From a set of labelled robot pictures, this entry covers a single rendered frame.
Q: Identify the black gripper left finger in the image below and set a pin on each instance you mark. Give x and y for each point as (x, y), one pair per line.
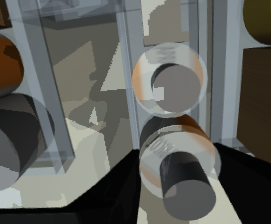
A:
(114, 199)

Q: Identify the brown jar with black lid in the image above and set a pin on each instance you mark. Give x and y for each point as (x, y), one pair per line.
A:
(12, 73)

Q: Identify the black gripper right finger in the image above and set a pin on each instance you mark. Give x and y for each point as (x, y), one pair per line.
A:
(247, 183)

